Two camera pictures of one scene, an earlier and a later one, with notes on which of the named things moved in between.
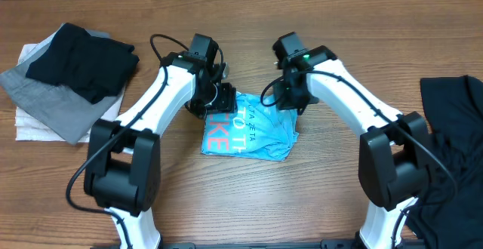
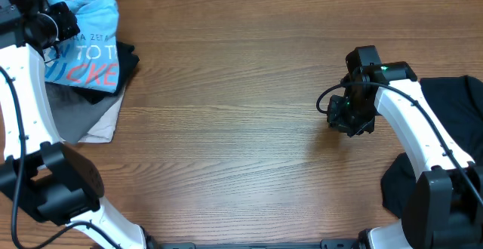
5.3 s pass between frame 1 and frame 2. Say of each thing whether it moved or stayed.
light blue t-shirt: moved
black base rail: stayed
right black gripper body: moved
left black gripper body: moved
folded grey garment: stayed
